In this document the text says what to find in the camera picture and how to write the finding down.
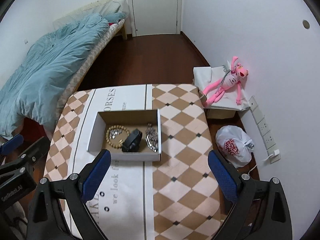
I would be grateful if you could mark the pink panther plush toy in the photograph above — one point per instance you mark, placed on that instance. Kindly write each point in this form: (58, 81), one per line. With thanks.
(233, 77)

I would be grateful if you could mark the striped pillow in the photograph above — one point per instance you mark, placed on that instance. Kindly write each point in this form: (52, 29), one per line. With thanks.
(102, 7)

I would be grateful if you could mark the light blue duvet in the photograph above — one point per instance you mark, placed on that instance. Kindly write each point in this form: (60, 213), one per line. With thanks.
(47, 62)

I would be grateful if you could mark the white door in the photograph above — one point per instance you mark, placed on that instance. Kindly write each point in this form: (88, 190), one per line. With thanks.
(155, 17)

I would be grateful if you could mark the checkered printed tablecloth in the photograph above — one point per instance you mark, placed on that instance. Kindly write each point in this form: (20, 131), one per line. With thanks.
(168, 194)

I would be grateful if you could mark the white cardboard box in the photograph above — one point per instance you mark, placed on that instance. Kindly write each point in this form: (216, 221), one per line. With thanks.
(110, 130)

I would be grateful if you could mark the black smart wristband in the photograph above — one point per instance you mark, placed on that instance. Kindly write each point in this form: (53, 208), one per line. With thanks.
(132, 142)

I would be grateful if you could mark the white plastic bag red print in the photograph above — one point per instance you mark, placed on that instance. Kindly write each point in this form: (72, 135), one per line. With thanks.
(235, 145)

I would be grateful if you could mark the white charger plug with cable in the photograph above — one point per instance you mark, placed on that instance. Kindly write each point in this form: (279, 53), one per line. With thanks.
(272, 155)

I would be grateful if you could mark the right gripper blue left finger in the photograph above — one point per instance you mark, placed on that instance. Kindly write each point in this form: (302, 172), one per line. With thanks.
(93, 173)

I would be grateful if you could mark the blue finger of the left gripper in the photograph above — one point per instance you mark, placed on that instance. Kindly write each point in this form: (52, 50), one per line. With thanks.
(33, 153)
(11, 145)

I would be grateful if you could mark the bed with patterned mattress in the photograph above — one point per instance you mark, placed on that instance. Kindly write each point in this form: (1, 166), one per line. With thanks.
(82, 55)

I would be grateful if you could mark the white wall power strip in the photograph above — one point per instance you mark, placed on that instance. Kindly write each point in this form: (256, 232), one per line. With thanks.
(265, 131)

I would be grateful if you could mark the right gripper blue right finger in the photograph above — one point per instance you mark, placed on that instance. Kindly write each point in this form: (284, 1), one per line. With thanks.
(225, 174)

